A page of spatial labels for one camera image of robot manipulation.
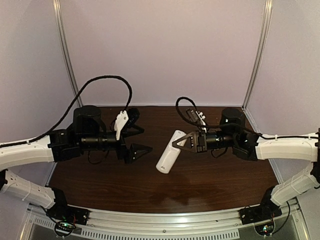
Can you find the right controller board with LEDs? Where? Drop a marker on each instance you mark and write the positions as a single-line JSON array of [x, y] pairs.
[[265, 229]]

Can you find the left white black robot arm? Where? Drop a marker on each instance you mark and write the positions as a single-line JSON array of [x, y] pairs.
[[87, 133]]

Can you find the white remote control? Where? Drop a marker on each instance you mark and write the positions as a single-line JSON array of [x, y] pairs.
[[170, 154]]

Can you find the left controller board with LEDs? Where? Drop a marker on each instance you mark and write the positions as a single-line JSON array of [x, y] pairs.
[[63, 229]]

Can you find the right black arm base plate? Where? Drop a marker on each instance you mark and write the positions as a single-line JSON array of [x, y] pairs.
[[258, 213]]

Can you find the controller board with leds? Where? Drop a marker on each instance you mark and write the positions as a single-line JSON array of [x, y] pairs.
[[63, 229], [265, 229]]

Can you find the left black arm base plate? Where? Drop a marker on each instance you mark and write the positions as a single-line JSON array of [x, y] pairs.
[[70, 214]]

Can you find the curved aluminium front rail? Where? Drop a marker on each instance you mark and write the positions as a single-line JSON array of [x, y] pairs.
[[205, 221]]

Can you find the aluminium frame post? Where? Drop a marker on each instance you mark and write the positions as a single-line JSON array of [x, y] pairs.
[[263, 36], [64, 45]]

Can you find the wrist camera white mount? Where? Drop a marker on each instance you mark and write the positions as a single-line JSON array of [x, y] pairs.
[[125, 119], [197, 117]]

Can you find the right aluminium frame post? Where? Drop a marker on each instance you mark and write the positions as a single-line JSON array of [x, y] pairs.
[[263, 36]]

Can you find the left aluminium frame post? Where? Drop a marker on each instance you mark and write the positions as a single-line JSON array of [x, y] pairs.
[[64, 45]]

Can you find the white slotted cable duct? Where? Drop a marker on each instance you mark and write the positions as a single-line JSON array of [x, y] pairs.
[[40, 228]]

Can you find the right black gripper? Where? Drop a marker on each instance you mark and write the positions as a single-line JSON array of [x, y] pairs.
[[200, 141]]

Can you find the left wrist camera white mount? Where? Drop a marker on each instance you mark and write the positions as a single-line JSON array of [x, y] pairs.
[[125, 119]]

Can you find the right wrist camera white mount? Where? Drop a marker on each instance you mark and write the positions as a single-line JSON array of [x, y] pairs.
[[197, 117]]

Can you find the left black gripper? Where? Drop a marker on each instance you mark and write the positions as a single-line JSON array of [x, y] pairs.
[[122, 143]]

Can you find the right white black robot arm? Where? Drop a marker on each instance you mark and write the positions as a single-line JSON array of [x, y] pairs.
[[252, 146]]

